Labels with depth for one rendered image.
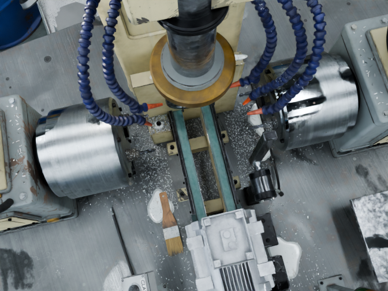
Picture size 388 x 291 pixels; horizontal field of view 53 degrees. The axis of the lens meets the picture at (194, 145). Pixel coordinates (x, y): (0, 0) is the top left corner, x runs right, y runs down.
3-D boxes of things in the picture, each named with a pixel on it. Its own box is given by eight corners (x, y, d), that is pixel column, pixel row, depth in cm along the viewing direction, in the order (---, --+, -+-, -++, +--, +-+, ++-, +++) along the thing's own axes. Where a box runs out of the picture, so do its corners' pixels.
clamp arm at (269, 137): (247, 156, 109) (261, 130, 85) (258, 154, 110) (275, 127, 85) (250, 168, 109) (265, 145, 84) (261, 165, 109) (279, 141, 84)
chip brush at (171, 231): (155, 194, 127) (155, 193, 126) (170, 190, 127) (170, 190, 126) (168, 257, 121) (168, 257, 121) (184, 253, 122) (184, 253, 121)
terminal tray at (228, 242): (200, 220, 97) (200, 218, 90) (240, 211, 98) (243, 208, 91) (211, 268, 94) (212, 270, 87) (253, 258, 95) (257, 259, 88)
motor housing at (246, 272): (186, 227, 112) (183, 223, 94) (249, 212, 113) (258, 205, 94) (202, 299, 107) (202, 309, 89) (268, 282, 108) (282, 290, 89)
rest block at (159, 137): (150, 128, 133) (145, 116, 121) (170, 123, 133) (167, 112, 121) (153, 144, 131) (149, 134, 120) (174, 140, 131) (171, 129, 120)
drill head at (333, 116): (227, 91, 123) (234, 53, 99) (350, 64, 125) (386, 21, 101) (247, 166, 117) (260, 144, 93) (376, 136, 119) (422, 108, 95)
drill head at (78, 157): (21, 137, 120) (-23, 109, 96) (136, 111, 122) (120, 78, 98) (30, 216, 114) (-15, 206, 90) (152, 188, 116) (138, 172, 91)
